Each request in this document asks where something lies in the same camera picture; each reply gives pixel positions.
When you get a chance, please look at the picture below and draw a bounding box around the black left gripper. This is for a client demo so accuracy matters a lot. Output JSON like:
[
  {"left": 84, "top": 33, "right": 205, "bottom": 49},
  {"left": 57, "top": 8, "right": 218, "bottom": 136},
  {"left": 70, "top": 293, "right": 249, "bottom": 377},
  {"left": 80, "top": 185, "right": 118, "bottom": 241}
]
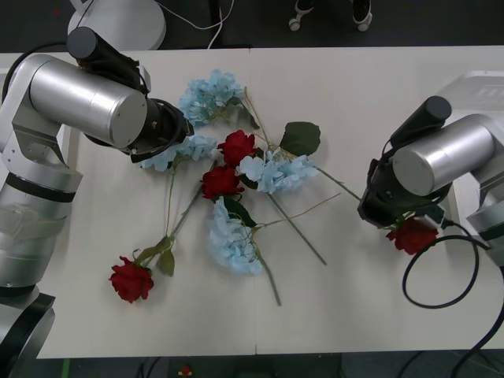
[{"left": 129, "top": 100, "right": 196, "bottom": 165}]

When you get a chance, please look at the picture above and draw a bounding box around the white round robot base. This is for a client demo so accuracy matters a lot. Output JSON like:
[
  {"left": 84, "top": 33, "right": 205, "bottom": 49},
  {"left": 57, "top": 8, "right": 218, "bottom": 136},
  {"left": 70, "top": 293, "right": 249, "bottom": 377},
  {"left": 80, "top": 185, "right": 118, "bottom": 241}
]
[{"left": 66, "top": 0, "right": 167, "bottom": 51}]

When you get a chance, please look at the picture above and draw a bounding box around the thin white cable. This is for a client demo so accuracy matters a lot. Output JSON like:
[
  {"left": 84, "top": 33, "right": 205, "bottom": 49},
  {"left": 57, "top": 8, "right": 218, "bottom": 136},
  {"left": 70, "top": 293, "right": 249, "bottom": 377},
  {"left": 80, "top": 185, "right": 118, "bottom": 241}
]
[{"left": 156, "top": 0, "right": 239, "bottom": 50}]

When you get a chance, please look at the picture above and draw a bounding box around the red rose with green stem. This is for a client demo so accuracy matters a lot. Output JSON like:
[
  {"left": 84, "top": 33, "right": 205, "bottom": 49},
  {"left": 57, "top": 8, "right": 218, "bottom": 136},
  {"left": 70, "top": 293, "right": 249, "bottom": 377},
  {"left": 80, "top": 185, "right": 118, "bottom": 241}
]
[
  {"left": 385, "top": 215, "right": 439, "bottom": 256},
  {"left": 217, "top": 131, "right": 328, "bottom": 265},
  {"left": 109, "top": 159, "right": 217, "bottom": 304},
  {"left": 201, "top": 165, "right": 343, "bottom": 233}
]

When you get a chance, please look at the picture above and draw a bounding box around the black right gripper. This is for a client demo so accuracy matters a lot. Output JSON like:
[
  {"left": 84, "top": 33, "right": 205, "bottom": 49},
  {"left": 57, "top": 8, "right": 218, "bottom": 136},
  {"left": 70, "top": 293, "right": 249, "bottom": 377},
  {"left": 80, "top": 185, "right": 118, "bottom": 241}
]
[{"left": 357, "top": 157, "right": 447, "bottom": 229}]

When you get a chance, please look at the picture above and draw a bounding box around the shallow white box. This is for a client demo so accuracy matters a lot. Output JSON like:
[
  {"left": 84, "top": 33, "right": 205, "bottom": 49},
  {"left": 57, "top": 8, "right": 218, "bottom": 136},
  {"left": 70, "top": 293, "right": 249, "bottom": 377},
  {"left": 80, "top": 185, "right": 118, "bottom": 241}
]
[{"left": 435, "top": 70, "right": 504, "bottom": 241}]

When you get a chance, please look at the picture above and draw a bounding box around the pale blue hydrangea flower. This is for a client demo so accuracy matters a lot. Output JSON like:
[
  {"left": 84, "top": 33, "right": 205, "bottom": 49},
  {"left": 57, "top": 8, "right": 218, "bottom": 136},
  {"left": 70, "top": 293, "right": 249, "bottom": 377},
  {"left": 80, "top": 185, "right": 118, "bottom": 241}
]
[
  {"left": 238, "top": 120, "right": 362, "bottom": 202},
  {"left": 140, "top": 135, "right": 218, "bottom": 241},
  {"left": 179, "top": 69, "right": 261, "bottom": 129},
  {"left": 207, "top": 195, "right": 283, "bottom": 307}
]

